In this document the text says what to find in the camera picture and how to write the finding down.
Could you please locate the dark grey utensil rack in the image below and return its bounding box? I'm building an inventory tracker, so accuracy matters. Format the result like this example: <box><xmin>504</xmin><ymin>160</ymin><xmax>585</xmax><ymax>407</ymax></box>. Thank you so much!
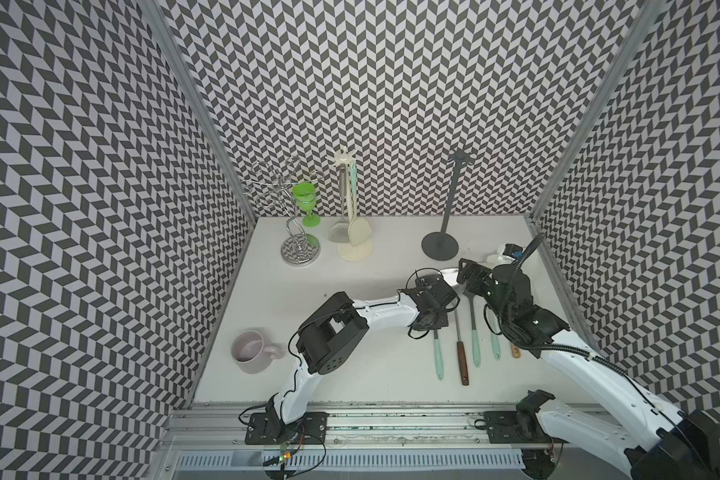
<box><xmin>421</xmin><ymin>150</ymin><xmax>474</xmax><ymax>261</ymax></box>

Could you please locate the grey spatula mint handle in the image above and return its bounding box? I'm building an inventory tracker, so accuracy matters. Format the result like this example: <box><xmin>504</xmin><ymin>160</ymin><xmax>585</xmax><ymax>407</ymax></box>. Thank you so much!
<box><xmin>464</xmin><ymin>290</ymin><xmax>482</xmax><ymax>368</ymax></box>
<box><xmin>432</xmin><ymin>330</ymin><xmax>444</xmax><ymax>381</ymax></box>

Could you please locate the all steel turner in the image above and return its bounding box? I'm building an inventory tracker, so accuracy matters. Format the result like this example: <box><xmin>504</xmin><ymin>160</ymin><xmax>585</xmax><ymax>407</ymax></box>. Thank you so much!
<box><xmin>329</xmin><ymin>164</ymin><xmax>349</xmax><ymax>243</ymax></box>

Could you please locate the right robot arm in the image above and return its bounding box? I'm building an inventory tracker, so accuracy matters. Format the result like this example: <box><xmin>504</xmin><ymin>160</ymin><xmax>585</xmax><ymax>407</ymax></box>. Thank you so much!
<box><xmin>457</xmin><ymin>235</ymin><xmax>720</xmax><ymax>479</ymax></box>

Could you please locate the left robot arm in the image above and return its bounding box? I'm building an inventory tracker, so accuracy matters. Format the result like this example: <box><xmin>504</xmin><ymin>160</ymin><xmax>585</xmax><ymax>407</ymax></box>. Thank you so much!
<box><xmin>265</xmin><ymin>268</ymin><xmax>459</xmax><ymax>432</ymax></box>

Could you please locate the cream utensil rack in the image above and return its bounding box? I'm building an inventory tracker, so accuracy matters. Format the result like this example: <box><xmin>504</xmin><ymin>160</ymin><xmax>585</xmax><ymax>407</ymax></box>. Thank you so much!
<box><xmin>334</xmin><ymin>147</ymin><xmax>374</xmax><ymax>262</ymax></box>

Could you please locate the green plastic goblet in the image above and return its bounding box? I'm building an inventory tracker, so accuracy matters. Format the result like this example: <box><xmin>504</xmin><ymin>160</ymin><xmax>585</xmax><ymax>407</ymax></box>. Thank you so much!
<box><xmin>292</xmin><ymin>182</ymin><xmax>321</xmax><ymax>228</ymax></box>

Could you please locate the pink ceramic mug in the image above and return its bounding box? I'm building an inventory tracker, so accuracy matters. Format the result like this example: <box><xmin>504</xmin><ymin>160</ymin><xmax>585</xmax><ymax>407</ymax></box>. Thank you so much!
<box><xmin>231</xmin><ymin>330</ymin><xmax>284</xmax><ymax>375</ymax></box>

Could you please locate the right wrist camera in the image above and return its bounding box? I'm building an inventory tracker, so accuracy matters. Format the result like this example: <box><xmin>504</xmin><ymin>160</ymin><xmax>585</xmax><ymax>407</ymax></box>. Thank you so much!
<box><xmin>497</xmin><ymin>243</ymin><xmax>525</xmax><ymax>264</ymax></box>

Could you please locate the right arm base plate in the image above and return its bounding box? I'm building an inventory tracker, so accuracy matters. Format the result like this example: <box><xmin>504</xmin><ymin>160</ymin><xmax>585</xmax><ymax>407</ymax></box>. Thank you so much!
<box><xmin>483</xmin><ymin>411</ymin><xmax>551</xmax><ymax>444</ymax></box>

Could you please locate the chrome wire mug tree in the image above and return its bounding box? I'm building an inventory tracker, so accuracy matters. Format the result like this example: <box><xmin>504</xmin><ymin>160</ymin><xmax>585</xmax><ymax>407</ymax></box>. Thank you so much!
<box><xmin>243</xmin><ymin>160</ymin><xmax>321</xmax><ymax>267</ymax></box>

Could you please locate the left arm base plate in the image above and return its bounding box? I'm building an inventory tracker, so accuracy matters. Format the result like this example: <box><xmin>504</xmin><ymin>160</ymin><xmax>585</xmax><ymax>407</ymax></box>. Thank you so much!
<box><xmin>245</xmin><ymin>412</ymin><xmax>329</xmax><ymax>446</ymax></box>

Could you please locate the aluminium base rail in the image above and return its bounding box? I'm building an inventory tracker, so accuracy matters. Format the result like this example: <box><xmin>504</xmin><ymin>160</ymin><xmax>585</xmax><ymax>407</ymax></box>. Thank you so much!
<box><xmin>146</xmin><ymin>403</ymin><xmax>622</xmax><ymax>479</ymax></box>

